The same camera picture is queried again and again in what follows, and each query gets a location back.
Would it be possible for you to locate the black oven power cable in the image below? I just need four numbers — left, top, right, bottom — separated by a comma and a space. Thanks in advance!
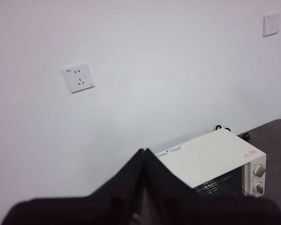
212, 125, 251, 142

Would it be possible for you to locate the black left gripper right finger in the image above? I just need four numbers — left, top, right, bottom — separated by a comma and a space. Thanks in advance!
144, 147, 281, 225

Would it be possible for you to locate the white wall socket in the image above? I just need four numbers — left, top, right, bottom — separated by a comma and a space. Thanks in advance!
262, 13, 281, 38
62, 62, 96, 94

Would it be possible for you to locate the cream white toaster oven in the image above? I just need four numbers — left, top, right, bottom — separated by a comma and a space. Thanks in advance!
154, 127, 267, 200

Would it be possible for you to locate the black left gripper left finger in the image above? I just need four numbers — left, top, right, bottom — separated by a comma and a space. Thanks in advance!
1, 148, 145, 225

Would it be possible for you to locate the beige oven knob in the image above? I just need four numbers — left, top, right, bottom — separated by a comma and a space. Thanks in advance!
252, 165, 266, 177
252, 182, 265, 194

